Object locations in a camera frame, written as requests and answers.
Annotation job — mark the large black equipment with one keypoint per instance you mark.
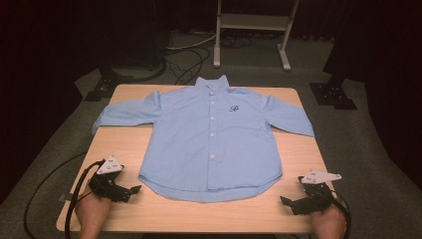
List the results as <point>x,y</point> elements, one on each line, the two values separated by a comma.
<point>139,49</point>

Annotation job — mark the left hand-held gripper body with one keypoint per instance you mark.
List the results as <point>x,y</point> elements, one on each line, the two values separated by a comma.
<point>106,186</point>

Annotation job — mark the light blue button shirt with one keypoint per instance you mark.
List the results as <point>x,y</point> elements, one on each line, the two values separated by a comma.
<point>199,142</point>

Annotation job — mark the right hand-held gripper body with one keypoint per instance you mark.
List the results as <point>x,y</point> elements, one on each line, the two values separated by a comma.
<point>318,195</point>

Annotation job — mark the black tape piece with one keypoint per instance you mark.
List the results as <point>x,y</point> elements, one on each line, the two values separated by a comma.
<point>63,197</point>

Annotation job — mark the person's left hand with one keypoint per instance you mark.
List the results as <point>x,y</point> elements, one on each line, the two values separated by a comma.
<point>93,212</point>

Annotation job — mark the white metal stand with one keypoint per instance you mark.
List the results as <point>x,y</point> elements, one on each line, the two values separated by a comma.
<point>252,21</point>

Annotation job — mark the black stand base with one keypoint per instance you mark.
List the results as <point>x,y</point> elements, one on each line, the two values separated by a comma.
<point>333,96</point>
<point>106,84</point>

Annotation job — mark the person's right hand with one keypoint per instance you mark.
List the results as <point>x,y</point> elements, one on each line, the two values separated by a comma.
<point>328,225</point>

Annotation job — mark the dark curtain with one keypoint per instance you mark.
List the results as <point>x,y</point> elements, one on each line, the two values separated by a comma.
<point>391,66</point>
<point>33,66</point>

